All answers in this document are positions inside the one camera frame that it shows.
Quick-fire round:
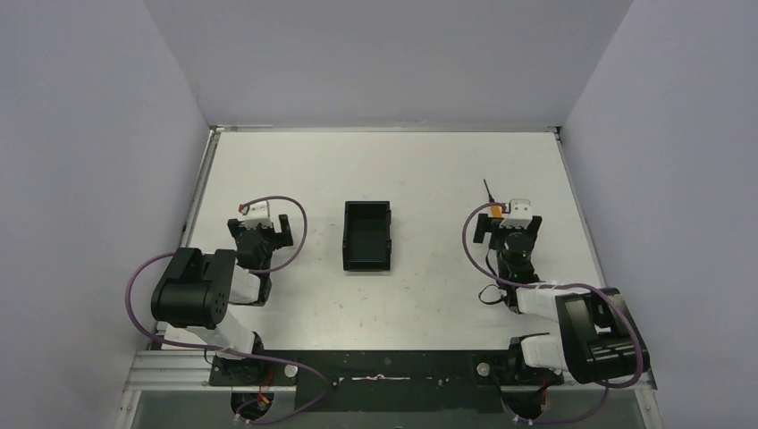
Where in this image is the aluminium front rail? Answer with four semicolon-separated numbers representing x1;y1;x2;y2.
124;350;658;392

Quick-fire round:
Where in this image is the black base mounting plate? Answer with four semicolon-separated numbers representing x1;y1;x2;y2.
208;349;564;414

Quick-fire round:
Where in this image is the orange handled screwdriver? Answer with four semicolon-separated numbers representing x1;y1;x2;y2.
483;179;503;217

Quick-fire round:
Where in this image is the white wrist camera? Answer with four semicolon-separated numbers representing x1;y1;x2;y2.
239;200;273;230
500;198;533;230

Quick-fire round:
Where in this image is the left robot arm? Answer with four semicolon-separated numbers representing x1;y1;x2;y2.
151;214;293;385

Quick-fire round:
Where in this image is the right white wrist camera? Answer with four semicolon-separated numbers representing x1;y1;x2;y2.
500;198;533;230

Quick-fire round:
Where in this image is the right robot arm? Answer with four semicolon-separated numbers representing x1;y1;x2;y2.
461;212;651;389

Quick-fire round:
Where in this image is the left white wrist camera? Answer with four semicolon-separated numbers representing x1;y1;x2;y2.
239;200;273;230

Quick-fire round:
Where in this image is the black plastic bin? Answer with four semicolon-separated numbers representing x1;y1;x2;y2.
342;201;392;272

